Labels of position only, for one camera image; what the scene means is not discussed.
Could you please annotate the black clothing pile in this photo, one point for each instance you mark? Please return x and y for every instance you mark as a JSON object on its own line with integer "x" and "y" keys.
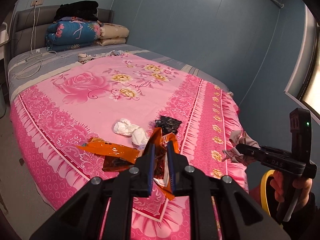
{"x": 85, "y": 10}

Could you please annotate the white tissue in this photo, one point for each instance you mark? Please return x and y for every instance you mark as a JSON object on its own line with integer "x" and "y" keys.
{"x": 138, "y": 135}

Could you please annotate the pink floral blanket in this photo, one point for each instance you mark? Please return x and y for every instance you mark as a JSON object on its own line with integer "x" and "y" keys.
{"x": 107, "y": 99}

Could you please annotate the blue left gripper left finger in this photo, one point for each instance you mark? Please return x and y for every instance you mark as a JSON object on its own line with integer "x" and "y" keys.
{"x": 151, "y": 167}

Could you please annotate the grey padded headboard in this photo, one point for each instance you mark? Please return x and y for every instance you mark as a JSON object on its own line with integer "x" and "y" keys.
{"x": 29, "y": 28}

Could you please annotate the grey striped bed sheet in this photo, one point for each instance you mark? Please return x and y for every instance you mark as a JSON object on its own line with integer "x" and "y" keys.
{"x": 23, "y": 73}

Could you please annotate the window frame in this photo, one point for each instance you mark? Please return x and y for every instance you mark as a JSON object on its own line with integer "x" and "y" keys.
{"x": 302, "y": 74}

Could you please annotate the orange snack wrapper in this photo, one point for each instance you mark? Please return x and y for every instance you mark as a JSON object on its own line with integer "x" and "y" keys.
{"x": 119, "y": 157}

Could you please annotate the wall power socket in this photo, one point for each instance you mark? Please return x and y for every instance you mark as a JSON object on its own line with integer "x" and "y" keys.
{"x": 36, "y": 3}

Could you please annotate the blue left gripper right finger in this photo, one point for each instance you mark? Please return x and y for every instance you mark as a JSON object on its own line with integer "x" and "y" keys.
{"x": 170, "y": 157}

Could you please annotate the beige folded quilt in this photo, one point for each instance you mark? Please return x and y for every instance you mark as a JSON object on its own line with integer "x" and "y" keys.
{"x": 112, "y": 34}

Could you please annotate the blue floral folded quilt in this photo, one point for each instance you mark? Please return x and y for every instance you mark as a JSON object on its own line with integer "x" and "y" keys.
{"x": 67, "y": 35}

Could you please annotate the yellow rimmed black trash bin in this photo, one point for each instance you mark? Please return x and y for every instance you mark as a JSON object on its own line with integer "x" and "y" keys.
{"x": 271, "y": 197}

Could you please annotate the black plastic bag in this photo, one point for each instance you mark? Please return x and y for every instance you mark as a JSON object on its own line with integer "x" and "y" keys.
{"x": 168, "y": 124}

